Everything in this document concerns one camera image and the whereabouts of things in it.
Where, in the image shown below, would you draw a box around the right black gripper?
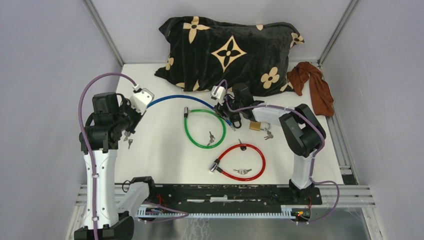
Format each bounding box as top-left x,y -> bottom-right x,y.
214,93 -> 243,121

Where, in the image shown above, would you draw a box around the small black padlock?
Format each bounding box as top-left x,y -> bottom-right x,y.
228,113 -> 242,129

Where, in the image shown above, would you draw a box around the blue cable lock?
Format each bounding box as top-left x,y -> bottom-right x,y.
142,93 -> 215,129

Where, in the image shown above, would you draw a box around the blue cable lock keys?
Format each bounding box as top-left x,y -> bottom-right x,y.
123,136 -> 134,149

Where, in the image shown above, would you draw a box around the brass padlock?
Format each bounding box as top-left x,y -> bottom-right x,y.
249,121 -> 271,132

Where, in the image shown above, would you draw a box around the green cable lock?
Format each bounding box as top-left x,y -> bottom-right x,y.
183,106 -> 227,150

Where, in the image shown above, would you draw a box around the black padlock key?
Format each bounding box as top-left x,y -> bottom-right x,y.
238,139 -> 247,151

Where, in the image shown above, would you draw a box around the padlock keys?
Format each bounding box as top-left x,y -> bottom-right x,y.
264,130 -> 274,140

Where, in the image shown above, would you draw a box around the red cable lock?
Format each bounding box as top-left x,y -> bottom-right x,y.
209,143 -> 267,182

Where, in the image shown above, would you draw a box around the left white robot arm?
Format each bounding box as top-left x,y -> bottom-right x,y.
73,89 -> 158,240

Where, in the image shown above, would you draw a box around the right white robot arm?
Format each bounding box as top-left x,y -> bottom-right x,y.
210,80 -> 326,204

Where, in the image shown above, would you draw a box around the black floral pillow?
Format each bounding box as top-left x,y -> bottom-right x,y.
155,16 -> 305,97

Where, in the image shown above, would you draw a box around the brown cloth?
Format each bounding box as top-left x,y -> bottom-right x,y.
287,61 -> 335,117

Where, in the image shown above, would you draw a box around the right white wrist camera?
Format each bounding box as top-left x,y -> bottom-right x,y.
210,86 -> 227,102

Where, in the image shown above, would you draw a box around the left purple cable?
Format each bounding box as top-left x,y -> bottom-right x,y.
77,72 -> 140,240

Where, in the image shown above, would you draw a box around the purple cable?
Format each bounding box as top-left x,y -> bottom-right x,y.
217,79 -> 341,225
77,72 -> 140,240

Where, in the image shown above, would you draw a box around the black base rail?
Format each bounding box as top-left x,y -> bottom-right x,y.
135,184 -> 323,221

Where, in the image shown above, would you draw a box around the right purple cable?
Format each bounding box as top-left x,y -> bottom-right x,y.
217,79 -> 341,225

